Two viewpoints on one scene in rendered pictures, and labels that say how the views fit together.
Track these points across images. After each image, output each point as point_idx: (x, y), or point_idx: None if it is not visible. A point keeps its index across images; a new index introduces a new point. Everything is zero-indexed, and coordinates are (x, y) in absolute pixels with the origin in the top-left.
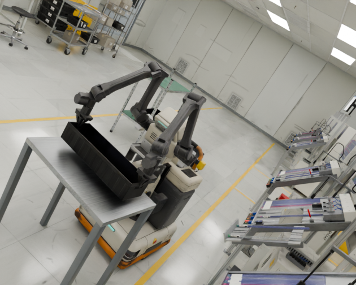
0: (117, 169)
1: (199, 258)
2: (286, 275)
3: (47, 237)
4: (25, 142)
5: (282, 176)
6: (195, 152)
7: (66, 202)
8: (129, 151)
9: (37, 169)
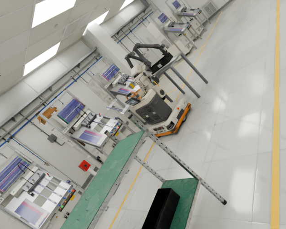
0: (155, 63)
1: (143, 151)
2: (124, 92)
3: (195, 97)
4: (182, 52)
5: (53, 201)
6: (131, 81)
7: (199, 107)
8: (156, 77)
9: (221, 99)
